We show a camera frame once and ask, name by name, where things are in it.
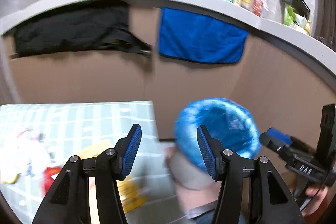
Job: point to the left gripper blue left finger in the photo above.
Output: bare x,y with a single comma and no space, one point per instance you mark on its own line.
128,150

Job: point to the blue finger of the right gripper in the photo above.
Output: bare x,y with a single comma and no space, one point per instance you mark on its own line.
279,135

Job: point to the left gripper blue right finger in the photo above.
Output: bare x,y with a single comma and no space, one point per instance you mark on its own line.
211,153

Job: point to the yellow snack bag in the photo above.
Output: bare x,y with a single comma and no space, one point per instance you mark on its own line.
129,193

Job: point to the blue lined trash bin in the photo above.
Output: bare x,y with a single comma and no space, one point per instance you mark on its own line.
226,121

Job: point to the grey kitchen countertop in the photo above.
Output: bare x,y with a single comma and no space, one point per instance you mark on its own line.
314,54

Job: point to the person's right hand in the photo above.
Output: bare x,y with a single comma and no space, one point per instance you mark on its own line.
318,194

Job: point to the red snack packet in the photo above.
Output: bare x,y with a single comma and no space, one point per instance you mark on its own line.
48,177

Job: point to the green checked tablecloth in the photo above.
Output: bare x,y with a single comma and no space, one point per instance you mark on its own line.
37,136

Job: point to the blue hanging towel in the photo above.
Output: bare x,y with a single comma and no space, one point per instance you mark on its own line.
199,38

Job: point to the black hanging cloth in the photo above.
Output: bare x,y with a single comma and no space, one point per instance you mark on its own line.
101,25

